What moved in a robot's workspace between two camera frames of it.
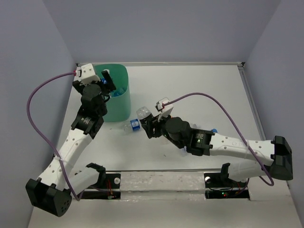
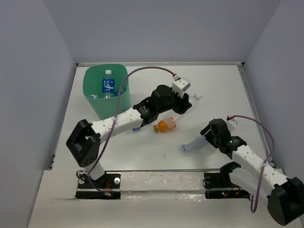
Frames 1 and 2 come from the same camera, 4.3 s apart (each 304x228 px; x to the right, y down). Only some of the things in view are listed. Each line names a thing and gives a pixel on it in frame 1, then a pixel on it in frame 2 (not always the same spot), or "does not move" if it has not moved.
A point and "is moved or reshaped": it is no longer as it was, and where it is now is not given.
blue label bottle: x=117 y=92 is moved or reshaped
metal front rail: x=163 y=169 does not move
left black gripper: x=109 y=82 → x=183 y=103
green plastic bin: x=118 y=107 does not move
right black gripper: x=157 y=120 → x=208 y=135
